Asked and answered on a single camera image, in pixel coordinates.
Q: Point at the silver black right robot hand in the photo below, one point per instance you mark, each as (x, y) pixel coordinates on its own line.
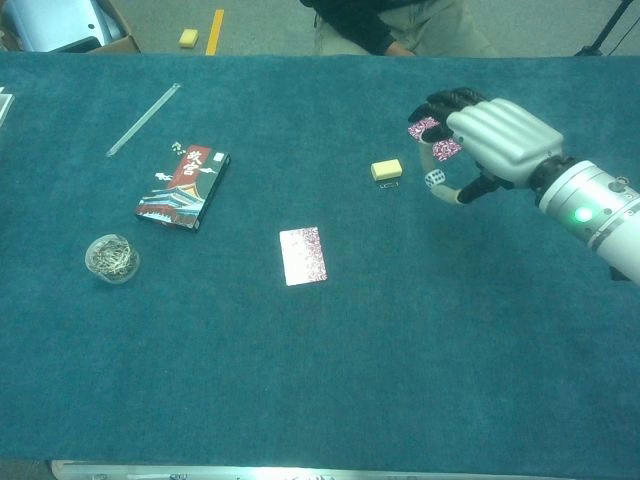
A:
(505, 137)

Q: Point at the white die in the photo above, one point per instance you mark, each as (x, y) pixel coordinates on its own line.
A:
(435, 178)

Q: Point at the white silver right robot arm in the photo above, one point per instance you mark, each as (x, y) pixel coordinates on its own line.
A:
(595, 210)

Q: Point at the yellow eraser block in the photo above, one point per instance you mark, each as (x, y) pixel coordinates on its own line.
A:
(386, 169)

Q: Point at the metal paper clip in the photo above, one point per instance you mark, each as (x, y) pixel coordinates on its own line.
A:
(389, 186)

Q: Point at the black tripod stand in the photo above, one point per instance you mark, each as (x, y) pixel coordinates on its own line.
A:
(605, 30)

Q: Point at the seated person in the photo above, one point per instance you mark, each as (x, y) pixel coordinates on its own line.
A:
(400, 25)

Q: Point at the pale red-patterned playing card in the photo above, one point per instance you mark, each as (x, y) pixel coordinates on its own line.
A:
(303, 256)

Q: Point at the teal felt table cloth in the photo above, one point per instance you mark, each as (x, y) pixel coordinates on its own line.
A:
(320, 325)

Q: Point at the yellow floor tape strip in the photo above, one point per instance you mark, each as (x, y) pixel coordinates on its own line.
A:
(215, 31)

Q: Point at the black red card box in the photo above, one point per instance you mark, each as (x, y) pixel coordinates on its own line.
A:
(184, 187)

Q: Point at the yellow sponge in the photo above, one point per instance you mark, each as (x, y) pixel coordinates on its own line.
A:
(188, 37)

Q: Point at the clear plastic ruler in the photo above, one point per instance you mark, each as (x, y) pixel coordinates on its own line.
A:
(143, 119)

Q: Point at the clear jar of paper clips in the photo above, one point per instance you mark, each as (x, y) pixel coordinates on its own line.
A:
(112, 259)

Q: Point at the cardboard box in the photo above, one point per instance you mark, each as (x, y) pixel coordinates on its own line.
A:
(70, 27)

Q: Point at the metal table frame rail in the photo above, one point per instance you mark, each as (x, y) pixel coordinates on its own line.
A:
(300, 471)

